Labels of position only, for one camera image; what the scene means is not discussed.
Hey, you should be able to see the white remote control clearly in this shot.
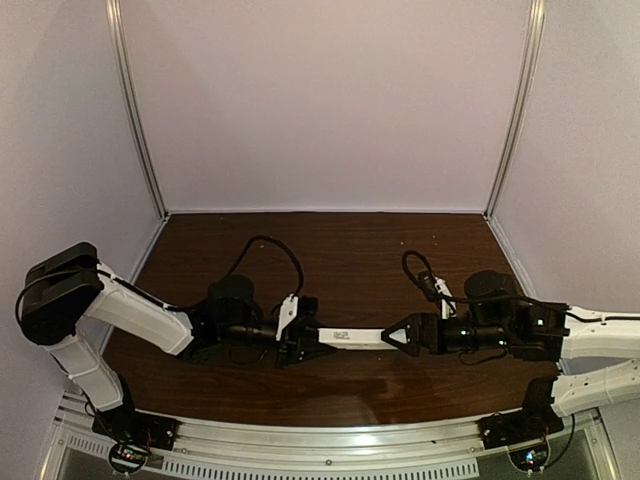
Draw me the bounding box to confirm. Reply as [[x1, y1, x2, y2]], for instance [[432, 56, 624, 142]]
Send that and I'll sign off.
[[318, 328, 395, 351]]

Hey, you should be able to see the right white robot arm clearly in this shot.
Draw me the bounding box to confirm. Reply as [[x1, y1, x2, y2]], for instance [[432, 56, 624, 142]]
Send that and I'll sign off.
[[381, 270, 639, 417]]

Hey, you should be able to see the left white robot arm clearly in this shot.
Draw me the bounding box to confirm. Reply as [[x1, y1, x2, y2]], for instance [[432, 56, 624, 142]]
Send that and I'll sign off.
[[14, 242, 334, 413]]

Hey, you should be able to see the right black cable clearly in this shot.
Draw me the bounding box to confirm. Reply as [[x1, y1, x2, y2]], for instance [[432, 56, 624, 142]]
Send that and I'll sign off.
[[402, 249, 571, 311]]

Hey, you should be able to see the black cable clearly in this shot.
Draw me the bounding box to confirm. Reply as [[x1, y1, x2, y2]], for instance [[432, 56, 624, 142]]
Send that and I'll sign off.
[[402, 249, 571, 311], [164, 235, 305, 311]]

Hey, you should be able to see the left black cable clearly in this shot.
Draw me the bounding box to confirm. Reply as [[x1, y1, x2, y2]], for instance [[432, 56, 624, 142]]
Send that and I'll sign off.
[[164, 235, 305, 311]]

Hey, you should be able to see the front aluminium rail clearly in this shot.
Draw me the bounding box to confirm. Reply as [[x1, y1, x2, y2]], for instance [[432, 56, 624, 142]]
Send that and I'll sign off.
[[35, 394, 622, 479]]

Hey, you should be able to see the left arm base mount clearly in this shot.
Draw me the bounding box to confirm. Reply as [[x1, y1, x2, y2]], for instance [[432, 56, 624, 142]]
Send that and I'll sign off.
[[92, 409, 180, 476]]

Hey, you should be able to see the right aluminium frame post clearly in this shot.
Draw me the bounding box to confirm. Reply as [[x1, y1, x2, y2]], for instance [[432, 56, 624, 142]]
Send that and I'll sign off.
[[484, 0, 546, 220]]

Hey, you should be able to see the aluminium frame post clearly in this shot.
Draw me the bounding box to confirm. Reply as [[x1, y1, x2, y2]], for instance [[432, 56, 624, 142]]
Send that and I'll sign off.
[[484, 0, 546, 220], [106, 0, 169, 220]]

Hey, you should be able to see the left aluminium frame post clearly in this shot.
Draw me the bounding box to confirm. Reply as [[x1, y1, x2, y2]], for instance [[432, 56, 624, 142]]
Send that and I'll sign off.
[[106, 0, 169, 220]]

